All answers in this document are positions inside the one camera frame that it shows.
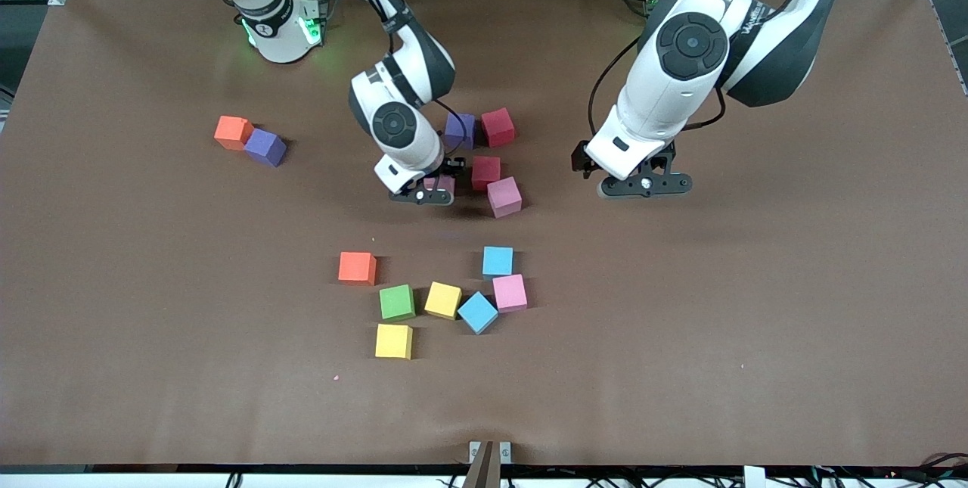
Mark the purple foam block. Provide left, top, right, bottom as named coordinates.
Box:
left=244, top=128, right=288, bottom=168
left=444, top=113, right=477, bottom=151

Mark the red foam block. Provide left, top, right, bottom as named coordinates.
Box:
left=470, top=157, right=501, bottom=193
left=481, top=107, right=516, bottom=148

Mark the orange foam block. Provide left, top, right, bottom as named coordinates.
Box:
left=337, top=251, right=377, bottom=286
left=214, top=116, right=255, bottom=151

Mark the blue foam block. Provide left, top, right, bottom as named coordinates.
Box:
left=457, top=291, right=500, bottom=335
left=482, top=246, right=514, bottom=280

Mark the yellow foam block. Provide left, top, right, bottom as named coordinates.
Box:
left=375, top=323, right=414, bottom=360
left=423, top=281, right=463, bottom=321

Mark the green foam block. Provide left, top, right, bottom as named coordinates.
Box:
left=379, top=284, right=417, bottom=322

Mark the brown paper table cover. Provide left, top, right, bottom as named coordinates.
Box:
left=0, top=0, right=968, bottom=468

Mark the small metal bracket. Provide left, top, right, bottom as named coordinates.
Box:
left=469, top=440, right=513, bottom=465

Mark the brown wedge post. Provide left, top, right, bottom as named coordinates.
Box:
left=463, top=440, right=496, bottom=488

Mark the white table edge rail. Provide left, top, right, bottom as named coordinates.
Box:
left=0, top=471, right=968, bottom=488

